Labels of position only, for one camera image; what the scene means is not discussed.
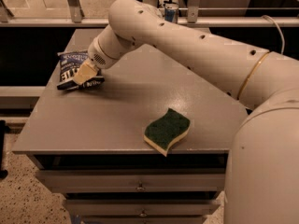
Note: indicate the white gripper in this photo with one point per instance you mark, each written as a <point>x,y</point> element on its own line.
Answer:
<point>97,54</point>

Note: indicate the blue chip bag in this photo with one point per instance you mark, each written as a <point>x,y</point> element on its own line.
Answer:
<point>70,62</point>

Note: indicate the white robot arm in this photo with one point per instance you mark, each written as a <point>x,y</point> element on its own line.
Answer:
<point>262,175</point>

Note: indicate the redbull can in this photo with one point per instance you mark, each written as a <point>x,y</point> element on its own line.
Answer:
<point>171,12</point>

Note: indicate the green yellow sponge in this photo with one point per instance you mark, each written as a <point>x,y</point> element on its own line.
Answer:
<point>164,132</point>

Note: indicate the black stand at left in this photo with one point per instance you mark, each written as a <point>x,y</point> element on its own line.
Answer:
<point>4,129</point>

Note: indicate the top grey drawer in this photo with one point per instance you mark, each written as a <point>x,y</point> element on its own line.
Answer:
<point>84,181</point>

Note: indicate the grey drawer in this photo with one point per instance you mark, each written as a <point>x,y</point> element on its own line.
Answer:
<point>141,208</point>
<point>84,181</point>

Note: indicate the lower grey drawer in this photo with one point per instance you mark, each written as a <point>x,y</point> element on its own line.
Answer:
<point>141,208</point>

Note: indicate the metal window rail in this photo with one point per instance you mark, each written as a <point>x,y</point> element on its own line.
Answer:
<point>196,13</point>

